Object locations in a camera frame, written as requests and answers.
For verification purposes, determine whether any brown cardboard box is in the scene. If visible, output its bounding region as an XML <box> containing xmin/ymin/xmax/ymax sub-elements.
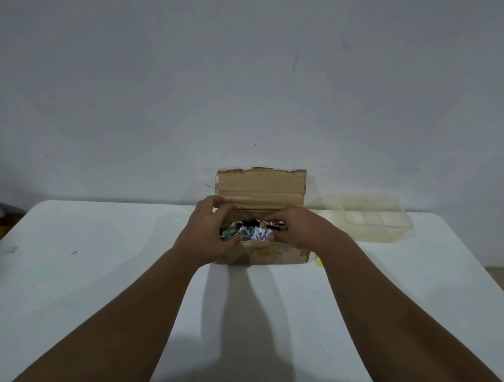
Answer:
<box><xmin>213</xmin><ymin>167</ymin><xmax>312</xmax><ymax>267</ymax></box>

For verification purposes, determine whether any person's right forearm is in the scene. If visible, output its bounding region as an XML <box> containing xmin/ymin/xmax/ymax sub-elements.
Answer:
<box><xmin>314</xmin><ymin>232</ymin><xmax>501</xmax><ymax>382</ymax></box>

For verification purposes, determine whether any white shredded paper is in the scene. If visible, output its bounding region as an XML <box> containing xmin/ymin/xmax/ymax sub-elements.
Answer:
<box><xmin>240</xmin><ymin>225</ymin><xmax>274</xmax><ymax>242</ymax></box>

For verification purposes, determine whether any person's left hand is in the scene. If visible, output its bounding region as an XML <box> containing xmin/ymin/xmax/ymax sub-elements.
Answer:
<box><xmin>172</xmin><ymin>195</ymin><xmax>245</xmax><ymax>269</ymax></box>

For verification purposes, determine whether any green small item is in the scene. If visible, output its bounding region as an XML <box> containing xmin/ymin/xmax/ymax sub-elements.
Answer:
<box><xmin>220</xmin><ymin>228</ymin><xmax>250</xmax><ymax>241</ymax></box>

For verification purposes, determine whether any clear plastic container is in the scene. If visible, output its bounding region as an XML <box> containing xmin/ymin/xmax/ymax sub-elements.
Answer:
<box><xmin>307</xmin><ymin>192</ymin><xmax>415</xmax><ymax>244</ymax></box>

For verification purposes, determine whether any person's left forearm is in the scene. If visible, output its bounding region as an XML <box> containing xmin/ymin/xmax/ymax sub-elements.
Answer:
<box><xmin>11</xmin><ymin>247</ymin><xmax>207</xmax><ymax>382</ymax></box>

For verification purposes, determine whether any person's right hand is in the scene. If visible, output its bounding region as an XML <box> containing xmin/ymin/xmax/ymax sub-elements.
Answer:
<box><xmin>262</xmin><ymin>206</ymin><xmax>340</xmax><ymax>257</ymax></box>

